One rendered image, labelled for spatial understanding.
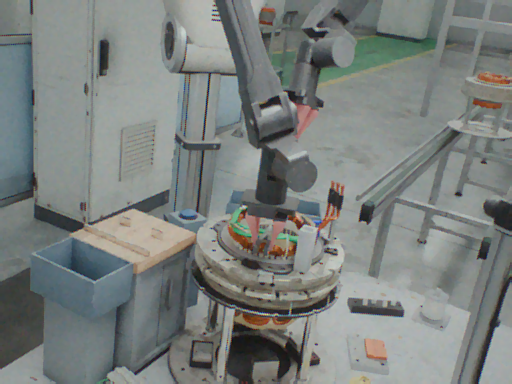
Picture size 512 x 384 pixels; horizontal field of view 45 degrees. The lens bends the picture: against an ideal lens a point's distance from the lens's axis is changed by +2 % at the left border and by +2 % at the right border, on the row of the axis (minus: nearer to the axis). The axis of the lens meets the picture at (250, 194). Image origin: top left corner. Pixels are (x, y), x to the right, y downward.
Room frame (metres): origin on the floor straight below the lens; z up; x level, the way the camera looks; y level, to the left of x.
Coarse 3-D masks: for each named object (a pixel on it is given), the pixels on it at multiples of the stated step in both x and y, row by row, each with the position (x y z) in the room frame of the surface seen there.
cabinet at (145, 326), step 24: (168, 264) 1.18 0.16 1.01; (144, 288) 1.12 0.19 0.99; (168, 288) 1.19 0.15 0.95; (120, 312) 1.10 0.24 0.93; (144, 312) 1.12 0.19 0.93; (168, 312) 1.20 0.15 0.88; (120, 336) 1.10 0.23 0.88; (144, 336) 1.13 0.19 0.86; (168, 336) 1.21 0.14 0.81; (120, 360) 1.09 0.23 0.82; (144, 360) 1.12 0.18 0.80
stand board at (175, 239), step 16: (96, 224) 1.23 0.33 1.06; (112, 224) 1.24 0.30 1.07; (144, 224) 1.26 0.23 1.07; (160, 224) 1.27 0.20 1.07; (96, 240) 1.15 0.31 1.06; (128, 240) 1.17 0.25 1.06; (144, 240) 1.18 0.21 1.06; (160, 240) 1.19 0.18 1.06; (176, 240) 1.20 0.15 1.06; (192, 240) 1.24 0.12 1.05; (128, 256) 1.10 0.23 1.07; (144, 256) 1.11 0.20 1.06; (160, 256) 1.14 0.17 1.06
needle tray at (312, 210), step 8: (232, 192) 1.56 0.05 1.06; (240, 192) 1.55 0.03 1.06; (232, 200) 1.56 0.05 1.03; (304, 200) 1.55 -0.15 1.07; (232, 208) 1.45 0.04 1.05; (304, 208) 1.55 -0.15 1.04; (312, 208) 1.55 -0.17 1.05; (320, 208) 1.51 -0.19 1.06; (312, 216) 1.44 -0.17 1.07; (320, 216) 1.46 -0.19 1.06
